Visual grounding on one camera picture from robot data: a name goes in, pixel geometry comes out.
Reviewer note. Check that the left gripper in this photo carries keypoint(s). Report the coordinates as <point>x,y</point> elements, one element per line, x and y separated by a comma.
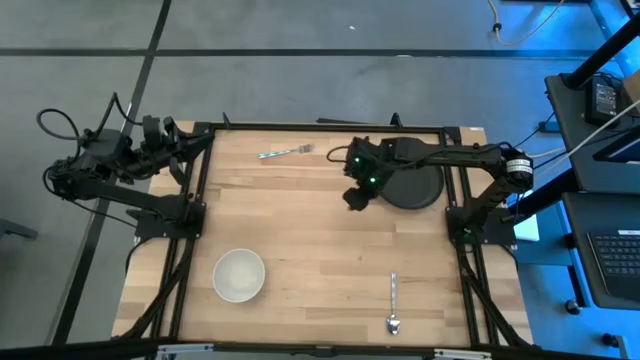
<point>159,142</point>

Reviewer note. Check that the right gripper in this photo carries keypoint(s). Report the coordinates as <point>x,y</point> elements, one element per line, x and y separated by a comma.
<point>380,160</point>

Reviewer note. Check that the silver metal spoon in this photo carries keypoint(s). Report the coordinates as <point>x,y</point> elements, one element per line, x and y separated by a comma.
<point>393,325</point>

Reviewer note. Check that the white ceramic bowl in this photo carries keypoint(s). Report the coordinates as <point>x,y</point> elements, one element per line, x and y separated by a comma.
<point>239,275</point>

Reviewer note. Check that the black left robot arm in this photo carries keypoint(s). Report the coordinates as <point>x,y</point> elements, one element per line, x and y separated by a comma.
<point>125,197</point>

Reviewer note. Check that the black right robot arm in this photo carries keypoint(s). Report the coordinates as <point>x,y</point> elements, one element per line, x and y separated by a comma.
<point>450,155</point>

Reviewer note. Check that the black round plate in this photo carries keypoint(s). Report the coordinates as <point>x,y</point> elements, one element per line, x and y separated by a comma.
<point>415,192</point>

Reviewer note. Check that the silver metal fork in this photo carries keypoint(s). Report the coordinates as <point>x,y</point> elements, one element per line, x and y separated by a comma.
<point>285,151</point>

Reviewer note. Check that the black rig crossbar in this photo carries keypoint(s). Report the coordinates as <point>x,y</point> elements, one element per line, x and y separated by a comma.
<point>320,351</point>

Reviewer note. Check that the white floor box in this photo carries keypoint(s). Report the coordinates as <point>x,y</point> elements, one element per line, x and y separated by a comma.
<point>527,229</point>

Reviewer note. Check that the grey chair leg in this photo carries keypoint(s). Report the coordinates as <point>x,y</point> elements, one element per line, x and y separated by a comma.
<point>17,230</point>

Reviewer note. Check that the black desk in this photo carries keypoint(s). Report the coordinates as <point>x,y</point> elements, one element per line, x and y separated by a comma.
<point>570,115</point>

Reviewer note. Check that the black caster wheel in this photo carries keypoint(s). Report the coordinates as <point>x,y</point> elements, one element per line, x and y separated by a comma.
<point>572,306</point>
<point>610,340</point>

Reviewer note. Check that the black power adapter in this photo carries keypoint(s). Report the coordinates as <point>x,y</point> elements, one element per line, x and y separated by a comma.
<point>604,100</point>

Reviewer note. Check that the black laptop keyboard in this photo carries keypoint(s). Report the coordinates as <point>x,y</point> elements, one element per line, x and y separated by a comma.
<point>617,260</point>

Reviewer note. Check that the dark flat screen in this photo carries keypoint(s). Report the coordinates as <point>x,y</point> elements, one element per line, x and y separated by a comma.
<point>620,147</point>

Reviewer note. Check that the brown cardboard box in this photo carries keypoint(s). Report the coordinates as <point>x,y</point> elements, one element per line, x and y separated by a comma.
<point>634,87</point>

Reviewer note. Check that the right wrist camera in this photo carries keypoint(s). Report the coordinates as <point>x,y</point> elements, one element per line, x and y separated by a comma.
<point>355,152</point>

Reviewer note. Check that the black aluminium table frame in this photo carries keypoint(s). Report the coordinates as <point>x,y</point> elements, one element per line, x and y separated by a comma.
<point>250,127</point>

